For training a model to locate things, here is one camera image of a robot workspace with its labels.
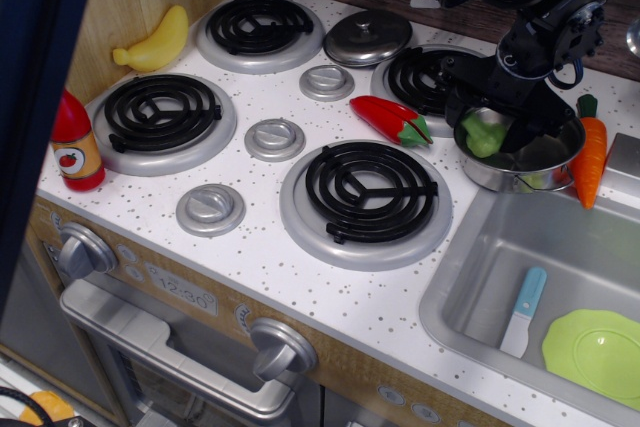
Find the back left stove burner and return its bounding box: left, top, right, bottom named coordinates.
left=196, top=0, right=325, bottom=75

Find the small steel pot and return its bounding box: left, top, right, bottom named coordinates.
left=453, top=118, right=585, bottom=193

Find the blue handled toy knife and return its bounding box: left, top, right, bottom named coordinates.
left=499, top=267, right=547, bottom=358

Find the back right stove burner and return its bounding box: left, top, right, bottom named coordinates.
left=370, top=44, right=483, bottom=138

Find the grey oven knob right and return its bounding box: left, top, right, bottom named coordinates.
left=250, top=317, right=318, bottom=387

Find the yellow object bottom left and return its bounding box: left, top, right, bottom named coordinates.
left=19, top=391, right=75, bottom=426

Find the grey toy sink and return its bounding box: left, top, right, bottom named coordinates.
left=418, top=132, right=640, bottom=427

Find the front right stove burner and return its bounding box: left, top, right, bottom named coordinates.
left=279, top=140, right=453, bottom=271

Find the grey oven door handle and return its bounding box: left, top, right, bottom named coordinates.
left=60, top=281, right=295, bottom=426

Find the grey top knob back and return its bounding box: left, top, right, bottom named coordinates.
left=299, top=65, right=355, bottom=102

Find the grey top knob middle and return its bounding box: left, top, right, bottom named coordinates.
left=244, top=118, right=306, bottom=162

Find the steel pot lid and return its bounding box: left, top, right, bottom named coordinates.
left=323, top=10, right=413, bottom=68

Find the grey oven knob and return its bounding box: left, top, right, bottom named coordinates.
left=59, top=222, right=118, bottom=279
left=250, top=317, right=318, bottom=387

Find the yellow toy banana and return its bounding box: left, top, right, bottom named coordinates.
left=112, top=5, right=189, bottom=72

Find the green toy broccoli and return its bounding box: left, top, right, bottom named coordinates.
left=461, top=113, right=507, bottom=158

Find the hanging steel utensil right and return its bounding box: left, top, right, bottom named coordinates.
left=626, top=17, right=640, bottom=57

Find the light green toy plate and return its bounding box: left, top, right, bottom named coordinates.
left=541, top=309, right=639, bottom=409

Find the front left stove burner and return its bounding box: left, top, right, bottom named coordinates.
left=86, top=74, right=237, bottom=177

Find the red toy ketchup bottle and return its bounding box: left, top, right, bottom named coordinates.
left=51, top=89, right=106, bottom=192

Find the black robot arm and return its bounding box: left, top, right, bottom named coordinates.
left=438, top=0, right=607, bottom=153

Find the red toy chili pepper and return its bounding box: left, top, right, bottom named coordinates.
left=349, top=95, right=433, bottom=147

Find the orange toy carrot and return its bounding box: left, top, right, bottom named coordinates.
left=571, top=94, right=608, bottom=209

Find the grey top knob front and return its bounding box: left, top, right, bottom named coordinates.
left=176, top=184, right=246, bottom=238

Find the stove burner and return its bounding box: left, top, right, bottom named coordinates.
left=86, top=74, right=237, bottom=177
left=279, top=140, right=453, bottom=271
left=196, top=0, right=325, bottom=75
left=370, top=44, right=483, bottom=138

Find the grey oven knob left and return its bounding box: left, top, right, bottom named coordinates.
left=59, top=222, right=118, bottom=279

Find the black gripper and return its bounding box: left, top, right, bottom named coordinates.
left=440, top=55, right=576, bottom=153

